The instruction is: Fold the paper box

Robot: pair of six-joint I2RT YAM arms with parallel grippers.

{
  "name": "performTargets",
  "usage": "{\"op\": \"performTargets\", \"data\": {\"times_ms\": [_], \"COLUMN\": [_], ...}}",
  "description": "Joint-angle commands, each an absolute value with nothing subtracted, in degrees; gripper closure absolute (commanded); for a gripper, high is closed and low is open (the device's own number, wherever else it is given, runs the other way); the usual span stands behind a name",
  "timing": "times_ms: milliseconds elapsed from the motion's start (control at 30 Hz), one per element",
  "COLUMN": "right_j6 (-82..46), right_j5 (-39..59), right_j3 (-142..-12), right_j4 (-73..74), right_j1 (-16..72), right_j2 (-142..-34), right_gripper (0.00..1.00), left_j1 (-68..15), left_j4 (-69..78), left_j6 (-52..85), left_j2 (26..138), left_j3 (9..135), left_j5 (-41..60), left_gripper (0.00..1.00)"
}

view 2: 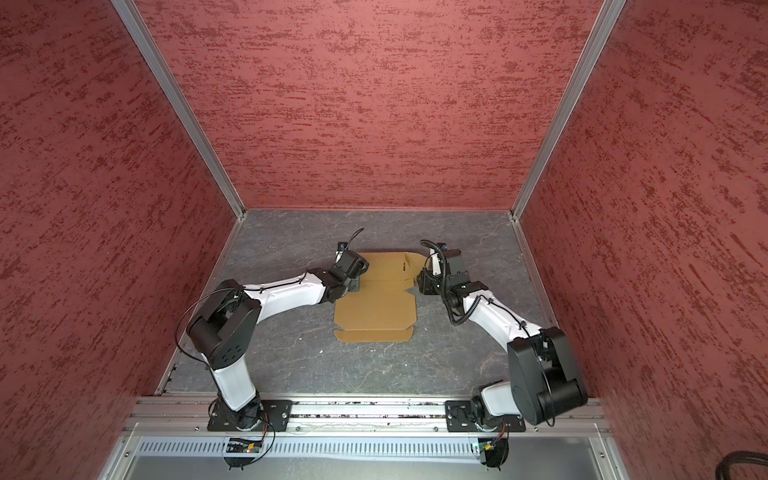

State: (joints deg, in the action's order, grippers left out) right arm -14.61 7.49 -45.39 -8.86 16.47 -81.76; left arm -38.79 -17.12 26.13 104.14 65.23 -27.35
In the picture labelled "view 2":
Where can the left small circuit board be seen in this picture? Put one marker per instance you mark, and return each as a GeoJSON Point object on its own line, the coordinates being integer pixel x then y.
{"type": "Point", "coordinates": [244, 446]}

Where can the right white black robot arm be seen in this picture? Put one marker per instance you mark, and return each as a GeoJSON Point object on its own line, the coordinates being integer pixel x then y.
{"type": "Point", "coordinates": [545, 380]}

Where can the aluminium front rail frame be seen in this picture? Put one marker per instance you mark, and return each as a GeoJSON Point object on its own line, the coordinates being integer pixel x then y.
{"type": "Point", "coordinates": [351, 428]}

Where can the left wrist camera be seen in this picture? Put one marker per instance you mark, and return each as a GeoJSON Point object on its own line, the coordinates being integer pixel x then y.
{"type": "Point", "coordinates": [346, 257]}

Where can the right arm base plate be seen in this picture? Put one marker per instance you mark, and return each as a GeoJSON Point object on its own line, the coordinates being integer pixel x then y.
{"type": "Point", "coordinates": [465, 416]}

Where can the aluminium corner post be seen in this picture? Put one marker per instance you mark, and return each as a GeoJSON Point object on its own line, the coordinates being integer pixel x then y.
{"type": "Point", "coordinates": [131, 18]}
{"type": "Point", "coordinates": [602, 28]}

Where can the brown cardboard box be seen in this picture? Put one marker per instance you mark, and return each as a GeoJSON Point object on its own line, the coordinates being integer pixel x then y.
{"type": "Point", "coordinates": [384, 309]}

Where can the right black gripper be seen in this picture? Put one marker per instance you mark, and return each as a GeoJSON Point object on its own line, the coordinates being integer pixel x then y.
{"type": "Point", "coordinates": [425, 284]}

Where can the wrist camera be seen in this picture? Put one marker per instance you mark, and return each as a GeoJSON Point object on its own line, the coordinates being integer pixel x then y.
{"type": "Point", "coordinates": [346, 257]}
{"type": "Point", "coordinates": [449, 267]}

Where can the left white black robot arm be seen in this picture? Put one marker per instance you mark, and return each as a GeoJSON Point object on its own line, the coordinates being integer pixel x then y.
{"type": "Point", "coordinates": [224, 326]}

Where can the right aluminium corner post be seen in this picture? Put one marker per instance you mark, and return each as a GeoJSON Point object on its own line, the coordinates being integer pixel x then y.
{"type": "Point", "coordinates": [602, 28]}

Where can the left aluminium corner post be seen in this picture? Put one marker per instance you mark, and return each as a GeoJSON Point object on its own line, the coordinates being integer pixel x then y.
{"type": "Point", "coordinates": [131, 18]}

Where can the small circuit board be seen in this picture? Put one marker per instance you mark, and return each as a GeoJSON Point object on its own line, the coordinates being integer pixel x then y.
{"type": "Point", "coordinates": [489, 446]}
{"type": "Point", "coordinates": [244, 446]}

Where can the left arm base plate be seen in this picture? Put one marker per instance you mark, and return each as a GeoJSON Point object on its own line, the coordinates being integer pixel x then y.
{"type": "Point", "coordinates": [256, 416]}

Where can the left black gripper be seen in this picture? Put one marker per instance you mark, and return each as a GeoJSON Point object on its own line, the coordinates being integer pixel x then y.
{"type": "Point", "coordinates": [355, 285]}

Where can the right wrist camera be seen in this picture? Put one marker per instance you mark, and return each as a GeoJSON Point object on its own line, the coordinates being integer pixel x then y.
{"type": "Point", "coordinates": [449, 267]}

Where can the right small circuit board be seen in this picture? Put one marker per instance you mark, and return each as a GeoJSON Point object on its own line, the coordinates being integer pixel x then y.
{"type": "Point", "coordinates": [489, 446]}

